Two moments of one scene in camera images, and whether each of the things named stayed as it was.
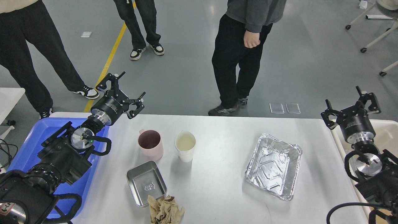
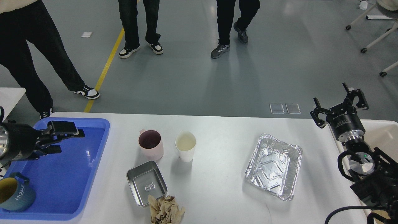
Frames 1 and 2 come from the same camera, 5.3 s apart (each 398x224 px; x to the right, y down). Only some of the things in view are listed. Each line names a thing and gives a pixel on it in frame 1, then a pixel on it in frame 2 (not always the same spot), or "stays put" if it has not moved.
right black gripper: x=354 y=122 to x=343 y=119
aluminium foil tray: x=274 y=165 stays put
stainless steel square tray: x=145 y=180 stays put
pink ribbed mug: x=150 y=142 stays put
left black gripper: x=109 y=108 to x=21 y=144
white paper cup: x=185 y=142 stays put
